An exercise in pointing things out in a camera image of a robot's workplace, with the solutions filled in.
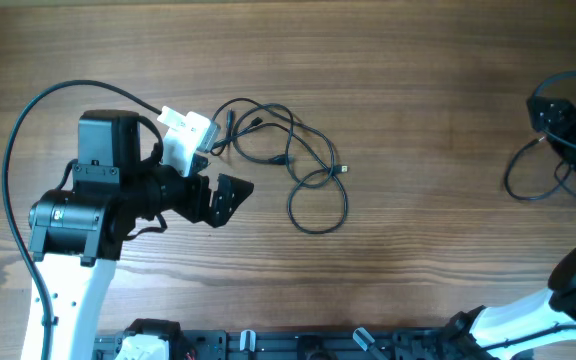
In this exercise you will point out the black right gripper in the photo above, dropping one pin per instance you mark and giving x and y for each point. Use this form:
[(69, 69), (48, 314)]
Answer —
[(574, 121)]

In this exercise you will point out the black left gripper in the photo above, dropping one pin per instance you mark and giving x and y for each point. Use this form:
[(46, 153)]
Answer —
[(196, 211)]

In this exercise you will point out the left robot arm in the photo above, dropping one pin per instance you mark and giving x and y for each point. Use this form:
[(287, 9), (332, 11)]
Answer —
[(77, 235)]

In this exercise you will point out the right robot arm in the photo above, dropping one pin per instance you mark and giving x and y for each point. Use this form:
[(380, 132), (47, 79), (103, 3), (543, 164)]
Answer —
[(545, 317)]

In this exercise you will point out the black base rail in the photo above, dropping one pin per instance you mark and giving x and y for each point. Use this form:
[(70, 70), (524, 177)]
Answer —
[(159, 339)]

